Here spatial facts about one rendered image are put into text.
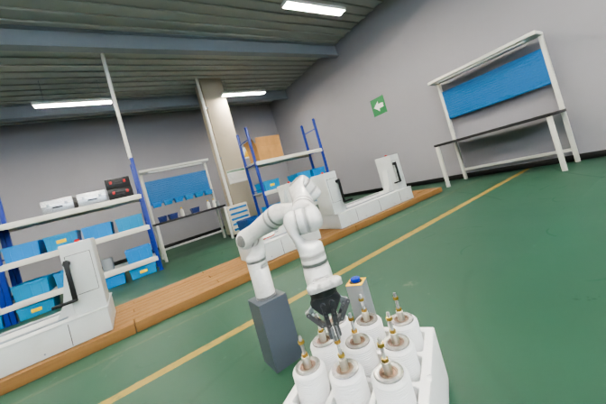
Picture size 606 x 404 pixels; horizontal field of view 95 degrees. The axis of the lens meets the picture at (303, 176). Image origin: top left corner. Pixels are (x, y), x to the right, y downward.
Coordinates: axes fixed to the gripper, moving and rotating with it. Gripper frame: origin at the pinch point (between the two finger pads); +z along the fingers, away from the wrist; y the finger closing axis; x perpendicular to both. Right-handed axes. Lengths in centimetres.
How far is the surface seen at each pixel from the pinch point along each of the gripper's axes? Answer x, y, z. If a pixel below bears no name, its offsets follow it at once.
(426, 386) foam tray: 7.1, -17.9, 17.5
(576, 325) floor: -11, -87, 36
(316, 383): -2.5, 8.3, 12.9
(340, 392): 3.5, 3.3, 13.1
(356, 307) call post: -34.8, -15.9, 13.2
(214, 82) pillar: -657, 40, -351
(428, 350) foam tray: -3.9, -26.4, 17.6
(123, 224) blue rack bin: -415, 227, -53
